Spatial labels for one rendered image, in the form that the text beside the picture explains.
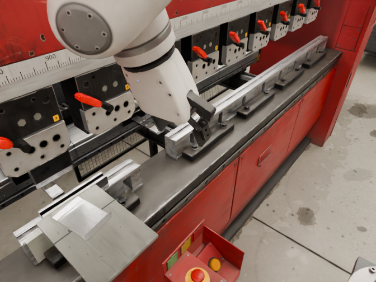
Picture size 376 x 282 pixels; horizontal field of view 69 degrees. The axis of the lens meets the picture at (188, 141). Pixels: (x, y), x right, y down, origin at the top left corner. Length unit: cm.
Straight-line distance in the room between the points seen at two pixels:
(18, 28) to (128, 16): 38
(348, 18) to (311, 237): 154
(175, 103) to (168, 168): 70
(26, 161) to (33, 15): 29
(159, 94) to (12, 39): 31
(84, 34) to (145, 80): 14
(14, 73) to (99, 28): 38
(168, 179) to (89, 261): 43
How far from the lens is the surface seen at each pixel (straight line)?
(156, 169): 105
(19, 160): 67
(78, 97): 64
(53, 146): 69
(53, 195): 87
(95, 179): 89
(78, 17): 25
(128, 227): 74
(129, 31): 25
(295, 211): 217
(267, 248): 193
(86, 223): 77
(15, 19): 60
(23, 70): 62
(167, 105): 39
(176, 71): 36
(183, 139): 107
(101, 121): 74
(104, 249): 72
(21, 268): 93
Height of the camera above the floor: 159
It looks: 37 degrees down
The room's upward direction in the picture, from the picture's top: straight up
